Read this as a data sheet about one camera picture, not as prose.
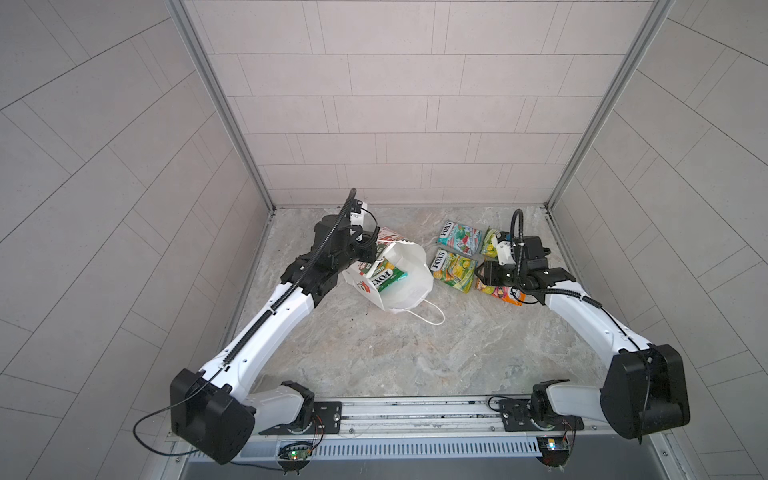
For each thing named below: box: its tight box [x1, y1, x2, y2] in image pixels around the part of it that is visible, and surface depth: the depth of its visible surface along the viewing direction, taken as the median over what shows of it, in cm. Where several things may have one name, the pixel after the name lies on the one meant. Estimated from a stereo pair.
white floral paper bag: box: [342, 227, 445, 325], surface depth 84 cm
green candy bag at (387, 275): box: [372, 257, 409, 292], surface depth 93 cm
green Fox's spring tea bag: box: [430, 248, 478, 293], surface depth 98 cm
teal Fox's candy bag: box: [437, 220, 483, 256], surface depth 107 cm
